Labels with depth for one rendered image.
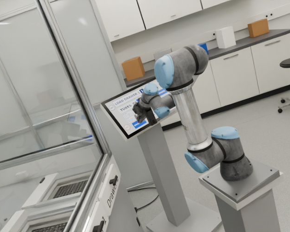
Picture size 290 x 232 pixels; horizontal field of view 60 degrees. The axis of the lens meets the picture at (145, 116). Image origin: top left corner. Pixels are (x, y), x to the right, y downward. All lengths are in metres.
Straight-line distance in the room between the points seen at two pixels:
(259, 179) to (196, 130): 0.37
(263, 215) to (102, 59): 1.81
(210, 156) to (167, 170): 0.88
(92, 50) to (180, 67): 1.58
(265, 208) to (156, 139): 0.85
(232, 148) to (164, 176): 0.87
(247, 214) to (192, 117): 0.54
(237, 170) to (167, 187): 0.87
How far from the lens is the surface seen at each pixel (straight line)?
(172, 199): 2.08
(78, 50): 2.48
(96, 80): 2.48
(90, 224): 1.07
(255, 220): 1.38
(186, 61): 0.99
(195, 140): 1.09
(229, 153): 1.19
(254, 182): 1.23
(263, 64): 4.19
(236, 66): 4.03
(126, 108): 1.69
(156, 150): 1.86
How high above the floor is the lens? 1.53
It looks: 17 degrees down
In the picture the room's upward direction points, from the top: 19 degrees counter-clockwise
